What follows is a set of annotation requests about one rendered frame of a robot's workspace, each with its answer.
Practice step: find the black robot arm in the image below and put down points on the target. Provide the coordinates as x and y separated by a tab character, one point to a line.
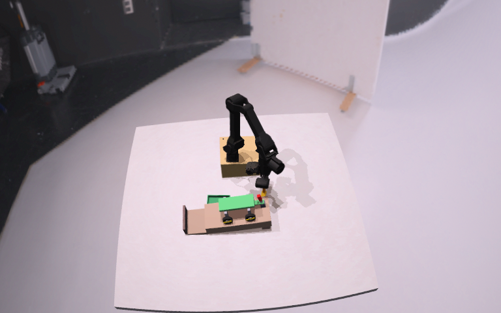
263	141

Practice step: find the green tray floor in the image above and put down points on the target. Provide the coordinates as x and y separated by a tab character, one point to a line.
213	200

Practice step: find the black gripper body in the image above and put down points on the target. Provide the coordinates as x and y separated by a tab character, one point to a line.
263	181

